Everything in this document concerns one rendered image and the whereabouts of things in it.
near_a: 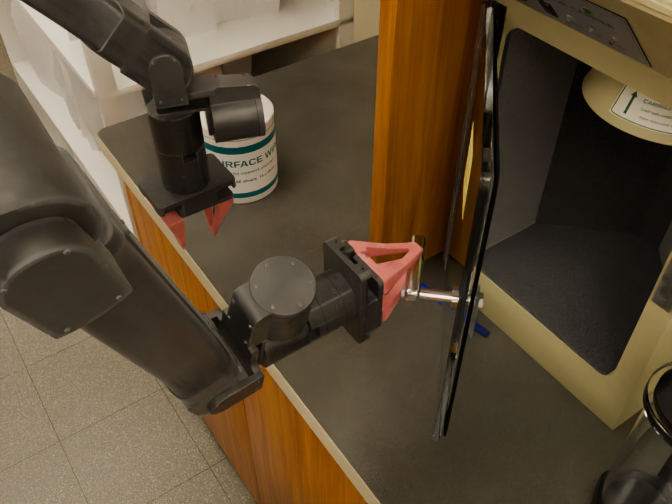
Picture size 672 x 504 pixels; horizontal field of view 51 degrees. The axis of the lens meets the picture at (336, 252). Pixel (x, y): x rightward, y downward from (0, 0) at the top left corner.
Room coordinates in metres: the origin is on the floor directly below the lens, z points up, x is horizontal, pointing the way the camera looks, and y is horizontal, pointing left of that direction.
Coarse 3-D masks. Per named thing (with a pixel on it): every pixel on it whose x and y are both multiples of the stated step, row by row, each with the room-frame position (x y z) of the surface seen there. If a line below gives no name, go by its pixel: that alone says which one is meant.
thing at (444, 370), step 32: (480, 64) 0.64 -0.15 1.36; (480, 96) 0.57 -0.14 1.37; (480, 128) 0.50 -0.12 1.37; (480, 160) 0.45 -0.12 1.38; (480, 192) 0.42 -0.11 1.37; (480, 224) 0.42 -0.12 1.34; (448, 256) 0.67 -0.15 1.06; (448, 288) 0.57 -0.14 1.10; (448, 320) 0.49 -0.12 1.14; (448, 352) 0.42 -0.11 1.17; (448, 384) 0.42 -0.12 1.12
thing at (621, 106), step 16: (592, 80) 0.66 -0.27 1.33; (608, 80) 0.63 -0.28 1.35; (592, 96) 0.64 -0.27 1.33; (608, 96) 0.62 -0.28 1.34; (624, 96) 0.60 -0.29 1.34; (640, 96) 0.59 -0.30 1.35; (608, 112) 0.61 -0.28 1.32; (624, 112) 0.59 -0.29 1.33; (640, 112) 0.59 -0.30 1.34; (656, 112) 0.58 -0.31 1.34; (624, 128) 0.59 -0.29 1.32; (640, 128) 0.58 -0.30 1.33; (656, 128) 0.57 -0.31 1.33
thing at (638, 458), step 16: (656, 384) 0.39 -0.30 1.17; (656, 400) 0.37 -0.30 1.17; (640, 416) 0.38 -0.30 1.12; (656, 416) 0.35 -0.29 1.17; (640, 432) 0.36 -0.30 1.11; (656, 432) 0.34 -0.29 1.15; (624, 448) 0.38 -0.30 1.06; (640, 448) 0.35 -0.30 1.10; (656, 448) 0.34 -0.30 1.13; (624, 464) 0.36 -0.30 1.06; (640, 464) 0.35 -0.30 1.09; (656, 464) 0.34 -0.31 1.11; (608, 480) 0.37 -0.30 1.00; (624, 480) 0.35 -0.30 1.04; (640, 480) 0.34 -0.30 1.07; (656, 480) 0.33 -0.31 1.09; (608, 496) 0.36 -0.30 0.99; (624, 496) 0.34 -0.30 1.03; (640, 496) 0.33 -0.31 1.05; (656, 496) 0.32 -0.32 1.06
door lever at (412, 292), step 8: (416, 240) 0.54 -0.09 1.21; (424, 240) 0.54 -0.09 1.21; (424, 248) 0.53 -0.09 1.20; (416, 264) 0.50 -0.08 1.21; (408, 272) 0.49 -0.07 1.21; (416, 272) 0.49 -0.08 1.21; (408, 280) 0.48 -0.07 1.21; (416, 280) 0.48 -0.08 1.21; (408, 288) 0.47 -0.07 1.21; (416, 288) 0.47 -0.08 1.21; (424, 288) 0.47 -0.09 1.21; (408, 296) 0.47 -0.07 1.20; (416, 296) 0.46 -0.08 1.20; (424, 296) 0.47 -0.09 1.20; (432, 296) 0.46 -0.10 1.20; (440, 296) 0.46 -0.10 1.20; (448, 296) 0.46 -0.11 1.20
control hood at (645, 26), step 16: (592, 0) 0.52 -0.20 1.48; (608, 0) 0.50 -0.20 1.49; (624, 0) 0.48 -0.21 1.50; (640, 0) 0.47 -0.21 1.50; (656, 0) 0.46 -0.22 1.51; (624, 16) 0.50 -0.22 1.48; (640, 16) 0.48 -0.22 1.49; (656, 16) 0.46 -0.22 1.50; (640, 32) 0.50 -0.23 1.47; (656, 32) 0.48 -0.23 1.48; (656, 48) 0.50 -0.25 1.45; (656, 64) 0.52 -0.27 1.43
